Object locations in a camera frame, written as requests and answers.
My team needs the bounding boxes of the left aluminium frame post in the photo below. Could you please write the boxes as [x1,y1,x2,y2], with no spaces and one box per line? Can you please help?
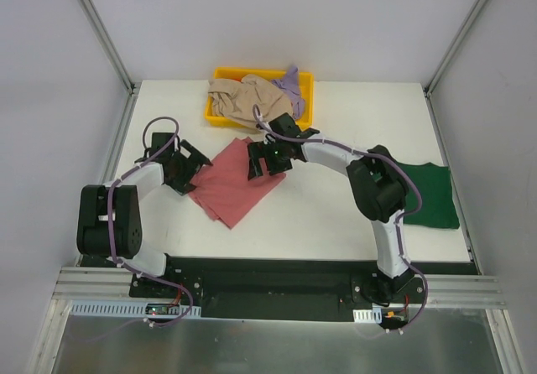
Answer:
[62,0,142,94]

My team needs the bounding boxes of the right white cable duct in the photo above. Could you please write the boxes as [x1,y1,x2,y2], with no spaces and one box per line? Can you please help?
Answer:
[352,309,383,325]

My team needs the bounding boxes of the beige t shirt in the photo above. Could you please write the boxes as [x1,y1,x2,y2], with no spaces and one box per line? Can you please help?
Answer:
[208,74,293,128]

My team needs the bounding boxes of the right aluminium frame post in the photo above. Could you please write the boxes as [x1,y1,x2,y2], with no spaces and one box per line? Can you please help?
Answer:
[424,0,491,98]

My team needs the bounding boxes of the white cable duct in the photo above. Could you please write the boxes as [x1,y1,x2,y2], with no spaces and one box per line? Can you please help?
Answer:
[352,309,383,325]
[70,300,201,319]

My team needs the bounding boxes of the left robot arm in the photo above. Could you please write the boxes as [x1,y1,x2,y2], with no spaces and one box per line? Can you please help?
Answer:
[76,132,212,298]

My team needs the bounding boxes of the aluminium frame post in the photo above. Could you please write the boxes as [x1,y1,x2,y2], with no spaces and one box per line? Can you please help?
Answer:
[62,0,142,94]
[424,0,491,98]

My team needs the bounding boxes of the pink t shirt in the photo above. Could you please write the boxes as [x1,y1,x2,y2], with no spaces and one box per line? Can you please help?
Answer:
[189,137,286,229]

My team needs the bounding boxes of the left white cable duct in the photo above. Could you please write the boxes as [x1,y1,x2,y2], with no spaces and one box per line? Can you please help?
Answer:
[70,300,201,319]

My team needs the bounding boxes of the green t shirt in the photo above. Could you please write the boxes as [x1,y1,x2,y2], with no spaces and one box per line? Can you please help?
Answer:
[399,163,460,230]

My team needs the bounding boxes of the purple t shirt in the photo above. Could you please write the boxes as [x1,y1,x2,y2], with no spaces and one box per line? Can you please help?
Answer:
[270,65,305,120]

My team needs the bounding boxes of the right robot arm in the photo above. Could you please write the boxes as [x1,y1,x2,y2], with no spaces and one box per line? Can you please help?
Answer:
[247,106,414,306]

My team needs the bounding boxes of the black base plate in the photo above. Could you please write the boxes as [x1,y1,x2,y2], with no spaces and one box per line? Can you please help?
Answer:
[81,252,435,321]

